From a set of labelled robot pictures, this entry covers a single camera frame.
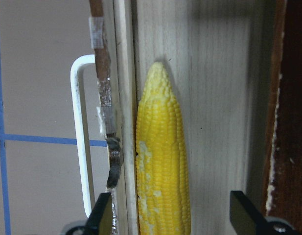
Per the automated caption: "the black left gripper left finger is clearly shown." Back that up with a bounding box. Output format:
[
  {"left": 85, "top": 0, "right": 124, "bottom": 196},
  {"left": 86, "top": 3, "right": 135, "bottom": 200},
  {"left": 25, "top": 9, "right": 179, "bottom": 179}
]
[{"left": 86, "top": 192, "right": 113, "bottom": 235}]

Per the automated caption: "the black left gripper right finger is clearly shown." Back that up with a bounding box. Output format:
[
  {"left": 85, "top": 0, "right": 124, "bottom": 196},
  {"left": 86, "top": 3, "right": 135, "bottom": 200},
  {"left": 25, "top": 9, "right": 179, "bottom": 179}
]
[{"left": 230, "top": 190, "right": 267, "bottom": 235}]

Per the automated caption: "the yellow toy corn cob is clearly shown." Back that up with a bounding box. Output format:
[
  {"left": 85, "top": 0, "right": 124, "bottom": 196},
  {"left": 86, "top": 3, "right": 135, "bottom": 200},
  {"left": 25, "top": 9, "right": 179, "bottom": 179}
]
[{"left": 136, "top": 62, "right": 191, "bottom": 235}]

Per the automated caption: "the light wood drawer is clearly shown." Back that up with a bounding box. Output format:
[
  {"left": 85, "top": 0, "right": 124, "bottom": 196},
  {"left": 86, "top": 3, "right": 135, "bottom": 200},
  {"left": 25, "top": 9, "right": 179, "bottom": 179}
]
[{"left": 70, "top": 0, "right": 276, "bottom": 235}]

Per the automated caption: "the dark brown wooden cabinet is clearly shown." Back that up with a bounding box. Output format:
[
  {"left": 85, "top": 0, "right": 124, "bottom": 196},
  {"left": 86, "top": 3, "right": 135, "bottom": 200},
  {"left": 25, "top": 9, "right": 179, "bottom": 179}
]
[{"left": 261, "top": 0, "right": 302, "bottom": 234}]

